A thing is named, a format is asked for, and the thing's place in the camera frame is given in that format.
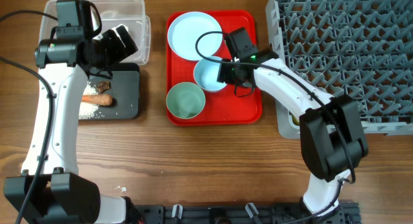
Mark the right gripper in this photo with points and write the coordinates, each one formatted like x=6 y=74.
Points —
x=224 y=75

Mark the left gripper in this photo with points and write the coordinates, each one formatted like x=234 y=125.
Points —
x=119 y=51

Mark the blue bowl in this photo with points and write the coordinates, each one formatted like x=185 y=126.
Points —
x=206 y=74

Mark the dark brown food scrap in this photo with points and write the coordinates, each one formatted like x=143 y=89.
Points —
x=103 y=86

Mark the orange carrot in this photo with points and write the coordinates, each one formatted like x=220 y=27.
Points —
x=98 y=99

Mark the green bowl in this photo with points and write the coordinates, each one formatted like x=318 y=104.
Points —
x=185 y=100

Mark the white round plate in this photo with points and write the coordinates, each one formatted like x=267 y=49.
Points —
x=184 y=31

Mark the white rice pile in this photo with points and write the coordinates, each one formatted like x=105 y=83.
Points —
x=88 y=110

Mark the yellow plastic cup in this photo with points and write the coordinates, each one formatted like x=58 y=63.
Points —
x=295 y=119

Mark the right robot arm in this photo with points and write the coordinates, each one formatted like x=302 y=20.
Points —
x=330 y=130

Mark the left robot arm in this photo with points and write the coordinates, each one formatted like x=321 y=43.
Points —
x=49 y=188

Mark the grey dishwasher rack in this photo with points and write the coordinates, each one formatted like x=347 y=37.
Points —
x=361 y=48

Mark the black plastic tray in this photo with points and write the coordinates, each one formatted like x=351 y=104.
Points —
x=124 y=91

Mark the clear plastic bin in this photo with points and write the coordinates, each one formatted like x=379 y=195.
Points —
x=135 y=14

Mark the small white debris bit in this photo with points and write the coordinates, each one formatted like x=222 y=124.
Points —
x=123 y=189

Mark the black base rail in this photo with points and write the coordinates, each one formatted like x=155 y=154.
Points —
x=343 y=213

